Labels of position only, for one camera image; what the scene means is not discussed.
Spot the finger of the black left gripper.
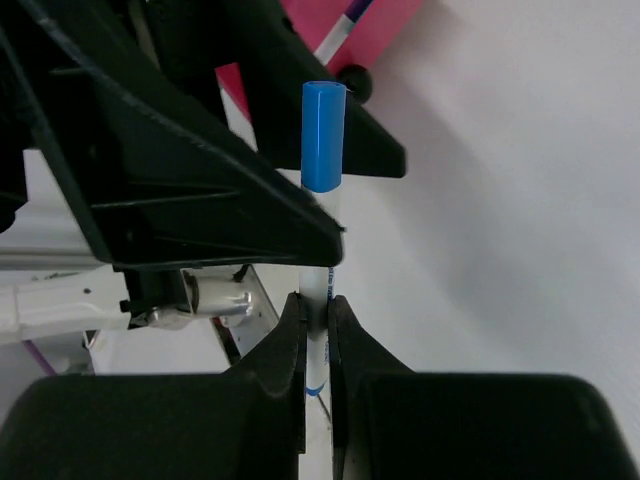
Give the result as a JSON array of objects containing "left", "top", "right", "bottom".
[
  {"left": 1, "top": 1, "right": 343, "bottom": 267},
  {"left": 149, "top": 0, "right": 407, "bottom": 180}
]

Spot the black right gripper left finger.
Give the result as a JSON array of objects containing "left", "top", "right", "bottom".
[{"left": 1, "top": 293, "right": 306, "bottom": 479}]

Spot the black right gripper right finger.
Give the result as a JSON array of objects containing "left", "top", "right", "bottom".
[{"left": 328, "top": 296, "right": 639, "bottom": 479}]

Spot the purple cap white marker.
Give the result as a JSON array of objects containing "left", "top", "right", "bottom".
[{"left": 314, "top": 0, "right": 373, "bottom": 66}]

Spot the blue cap white marker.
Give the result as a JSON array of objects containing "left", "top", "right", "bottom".
[{"left": 299, "top": 81, "right": 346, "bottom": 479}]

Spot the pink top drawer tray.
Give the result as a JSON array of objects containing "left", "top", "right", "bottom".
[{"left": 216, "top": 1, "right": 421, "bottom": 127}]

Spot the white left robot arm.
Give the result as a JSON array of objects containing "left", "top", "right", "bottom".
[{"left": 1, "top": 1, "right": 343, "bottom": 340}]

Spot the black round knob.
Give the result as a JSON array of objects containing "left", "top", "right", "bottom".
[{"left": 337, "top": 64, "right": 373, "bottom": 104}]

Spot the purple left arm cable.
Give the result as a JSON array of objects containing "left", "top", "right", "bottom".
[{"left": 22, "top": 339, "right": 59, "bottom": 376}]

